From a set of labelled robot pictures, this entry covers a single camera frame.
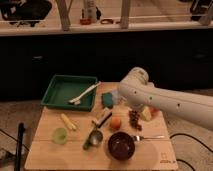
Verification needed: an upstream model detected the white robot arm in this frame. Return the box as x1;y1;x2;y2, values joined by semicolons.
117;67;213;131

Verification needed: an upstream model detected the green plastic cup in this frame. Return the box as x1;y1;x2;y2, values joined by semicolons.
52;128;67;145

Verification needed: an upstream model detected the orange bowl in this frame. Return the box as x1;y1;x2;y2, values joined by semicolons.
149;107;160;117

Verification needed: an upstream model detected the bunch of dark grapes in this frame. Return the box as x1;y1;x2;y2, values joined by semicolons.
129;111;142;131

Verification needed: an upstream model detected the silver fork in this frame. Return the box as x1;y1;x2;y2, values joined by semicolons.
132;135;165;141

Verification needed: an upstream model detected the clear plastic container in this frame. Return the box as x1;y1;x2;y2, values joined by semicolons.
111;89;123;105

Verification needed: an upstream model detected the dark purple bowl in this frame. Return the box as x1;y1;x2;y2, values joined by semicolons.
108;132;135;161

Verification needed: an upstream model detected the green sponge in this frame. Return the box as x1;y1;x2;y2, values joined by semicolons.
101;93;114;108

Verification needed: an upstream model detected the white brush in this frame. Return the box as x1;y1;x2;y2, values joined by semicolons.
68;81;101;105

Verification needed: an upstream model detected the yellow corn cob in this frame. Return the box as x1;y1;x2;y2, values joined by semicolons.
61;113;77;131

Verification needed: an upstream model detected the green plastic tray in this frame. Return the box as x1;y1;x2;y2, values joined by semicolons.
41;75;98;111

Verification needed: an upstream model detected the black pole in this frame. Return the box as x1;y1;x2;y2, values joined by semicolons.
14;123;25;171

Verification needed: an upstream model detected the black cable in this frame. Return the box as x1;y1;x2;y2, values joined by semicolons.
169;132;213;171

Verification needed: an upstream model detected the green handled metal scoop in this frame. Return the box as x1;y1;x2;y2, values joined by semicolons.
83;130;103;150

